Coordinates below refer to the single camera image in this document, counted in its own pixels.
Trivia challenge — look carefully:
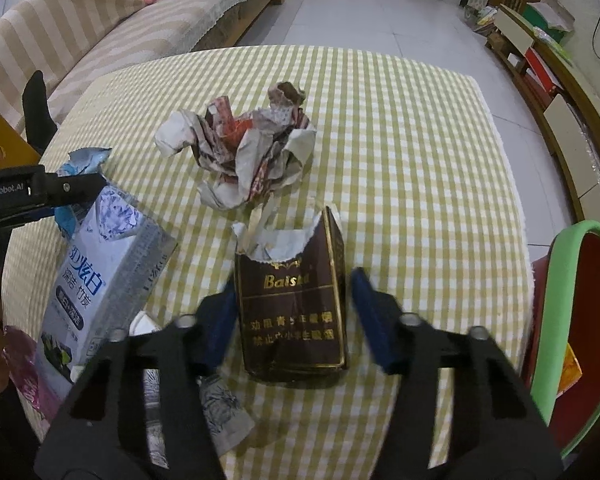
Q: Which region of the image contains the blue white snack wrapper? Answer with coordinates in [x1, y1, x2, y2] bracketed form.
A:
[54, 148, 112, 240]

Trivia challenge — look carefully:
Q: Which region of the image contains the pink plastic bag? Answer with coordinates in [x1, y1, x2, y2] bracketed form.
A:
[3, 325, 61, 422]

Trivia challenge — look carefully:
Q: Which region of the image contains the newspaper ball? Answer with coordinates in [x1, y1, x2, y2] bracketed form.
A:
[154, 81, 316, 211]

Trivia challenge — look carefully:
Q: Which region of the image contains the dark brown cigarette box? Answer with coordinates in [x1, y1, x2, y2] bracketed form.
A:
[233, 206, 348, 382]

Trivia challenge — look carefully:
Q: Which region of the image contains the wooden side table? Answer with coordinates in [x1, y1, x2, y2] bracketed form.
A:
[0, 114, 41, 170]

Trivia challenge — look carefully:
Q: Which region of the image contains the yellow packet in bin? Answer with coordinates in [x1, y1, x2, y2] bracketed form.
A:
[556, 344, 583, 398]

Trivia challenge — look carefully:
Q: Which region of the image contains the red bin with green rim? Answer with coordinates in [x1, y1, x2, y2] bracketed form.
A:
[522, 220, 600, 456]

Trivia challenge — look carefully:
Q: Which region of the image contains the striped beige sofa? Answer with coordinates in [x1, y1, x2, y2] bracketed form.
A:
[0, 0, 282, 133]

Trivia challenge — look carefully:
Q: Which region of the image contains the crumpled grey paper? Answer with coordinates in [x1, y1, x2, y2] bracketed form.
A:
[130, 309, 257, 458]

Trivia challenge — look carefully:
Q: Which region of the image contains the green checkered tablecloth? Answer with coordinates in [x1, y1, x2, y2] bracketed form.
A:
[2, 46, 533, 479]

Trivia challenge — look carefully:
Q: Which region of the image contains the wooden tv cabinet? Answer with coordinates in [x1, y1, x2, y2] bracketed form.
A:
[486, 6, 600, 222]

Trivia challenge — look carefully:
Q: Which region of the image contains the green box with papers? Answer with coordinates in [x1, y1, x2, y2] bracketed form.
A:
[522, 0, 574, 44]

